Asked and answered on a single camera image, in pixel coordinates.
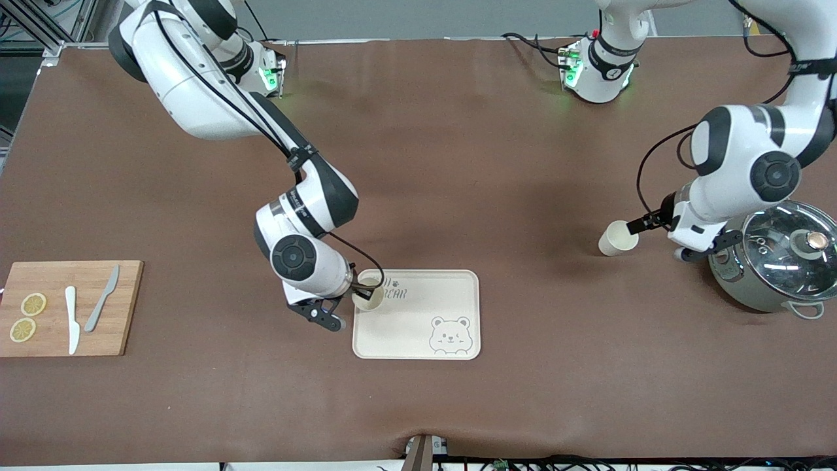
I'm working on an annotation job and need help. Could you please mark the black cables at left arm base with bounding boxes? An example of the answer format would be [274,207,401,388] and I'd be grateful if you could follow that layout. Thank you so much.
[501,31,571,70]

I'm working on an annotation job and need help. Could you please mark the brown camera mount bar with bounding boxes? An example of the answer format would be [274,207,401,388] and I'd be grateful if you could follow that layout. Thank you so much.
[403,434,434,471]

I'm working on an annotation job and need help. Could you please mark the grey plastic knife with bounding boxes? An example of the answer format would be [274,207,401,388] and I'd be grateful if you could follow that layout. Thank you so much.
[84,265,120,332]

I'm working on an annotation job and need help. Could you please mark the black cable at right arm base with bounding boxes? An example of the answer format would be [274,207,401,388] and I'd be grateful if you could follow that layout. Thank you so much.
[243,0,273,44]

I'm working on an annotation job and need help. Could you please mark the brown table mat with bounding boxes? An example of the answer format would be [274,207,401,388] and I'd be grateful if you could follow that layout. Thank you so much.
[0,36,837,466]

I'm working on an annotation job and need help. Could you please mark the aluminium frame with black struts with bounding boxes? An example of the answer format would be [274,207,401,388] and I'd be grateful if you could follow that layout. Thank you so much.
[0,0,125,66]

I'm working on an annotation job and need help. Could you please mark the white plastic cup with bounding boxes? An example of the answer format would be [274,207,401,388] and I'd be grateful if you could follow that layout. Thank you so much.
[352,277,386,312]
[598,220,640,257]

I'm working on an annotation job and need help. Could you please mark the grey-green electric cooking pot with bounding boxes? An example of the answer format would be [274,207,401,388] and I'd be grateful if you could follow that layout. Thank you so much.
[708,200,837,320]

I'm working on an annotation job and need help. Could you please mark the cream bear print tray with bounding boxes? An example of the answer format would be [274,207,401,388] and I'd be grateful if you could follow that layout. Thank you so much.
[352,269,481,360]

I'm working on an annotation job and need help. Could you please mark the glass pot lid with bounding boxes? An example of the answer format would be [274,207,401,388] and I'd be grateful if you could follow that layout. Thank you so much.
[741,200,837,302]

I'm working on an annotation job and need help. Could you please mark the white plastic knife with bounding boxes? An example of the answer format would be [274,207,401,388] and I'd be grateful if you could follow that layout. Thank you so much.
[65,286,80,355]

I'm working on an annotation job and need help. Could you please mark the bamboo cutting board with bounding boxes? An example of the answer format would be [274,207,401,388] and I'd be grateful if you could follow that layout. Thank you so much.
[0,260,144,357]

